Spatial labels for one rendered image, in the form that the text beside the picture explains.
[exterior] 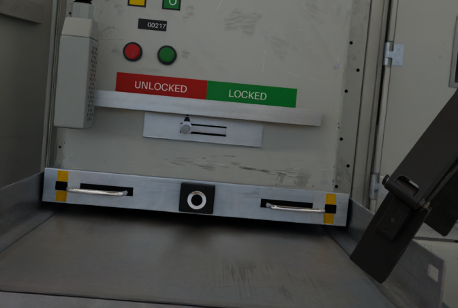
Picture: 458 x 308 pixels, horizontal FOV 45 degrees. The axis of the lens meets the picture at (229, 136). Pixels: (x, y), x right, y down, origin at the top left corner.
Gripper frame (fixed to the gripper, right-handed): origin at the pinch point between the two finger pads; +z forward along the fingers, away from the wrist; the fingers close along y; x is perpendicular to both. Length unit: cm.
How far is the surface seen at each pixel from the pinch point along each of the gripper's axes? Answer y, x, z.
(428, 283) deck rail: -17.3, 1.4, 11.8
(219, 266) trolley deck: -10.2, -20.2, 25.4
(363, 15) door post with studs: -75, -48, -2
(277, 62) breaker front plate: -38, -42, 6
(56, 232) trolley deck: -2, -44, 36
